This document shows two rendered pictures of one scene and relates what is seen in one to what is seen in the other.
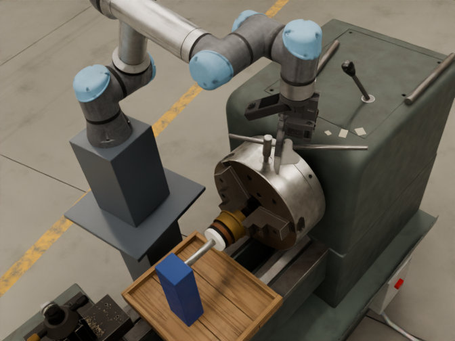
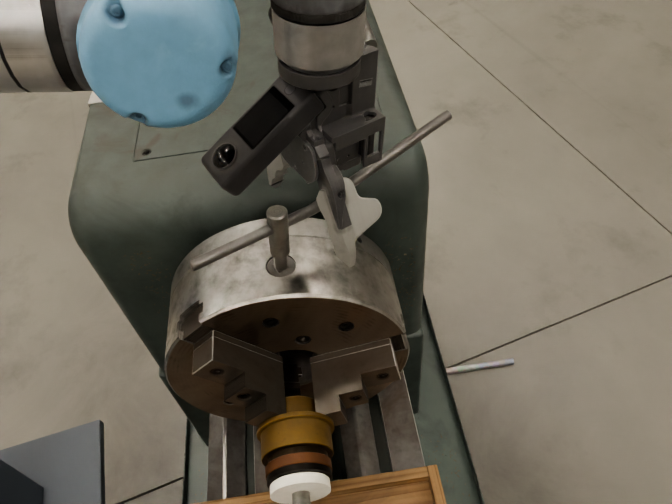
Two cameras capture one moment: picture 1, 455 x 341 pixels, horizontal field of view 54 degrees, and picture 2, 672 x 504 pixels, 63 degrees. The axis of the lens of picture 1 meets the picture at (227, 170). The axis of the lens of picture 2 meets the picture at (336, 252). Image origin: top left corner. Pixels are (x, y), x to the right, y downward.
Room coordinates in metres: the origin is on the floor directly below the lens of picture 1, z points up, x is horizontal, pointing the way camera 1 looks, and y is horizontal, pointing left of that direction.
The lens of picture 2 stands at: (0.52, 0.17, 1.71)
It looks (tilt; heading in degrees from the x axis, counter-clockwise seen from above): 49 degrees down; 309
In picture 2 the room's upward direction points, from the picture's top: 8 degrees counter-clockwise
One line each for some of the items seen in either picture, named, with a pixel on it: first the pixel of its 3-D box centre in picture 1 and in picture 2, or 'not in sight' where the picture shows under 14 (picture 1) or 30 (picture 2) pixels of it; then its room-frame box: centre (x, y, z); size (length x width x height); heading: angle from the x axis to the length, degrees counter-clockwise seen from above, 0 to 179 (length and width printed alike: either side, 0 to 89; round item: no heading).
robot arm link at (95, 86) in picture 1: (97, 91); not in sight; (1.20, 0.37, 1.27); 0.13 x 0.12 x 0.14; 132
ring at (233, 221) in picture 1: (228, 227); (296, 442); (0.75, 0.02, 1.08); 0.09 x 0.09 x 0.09; 40
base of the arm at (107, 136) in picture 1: (105, 121); not in sight; (1.19, 0.38, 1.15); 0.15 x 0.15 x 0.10
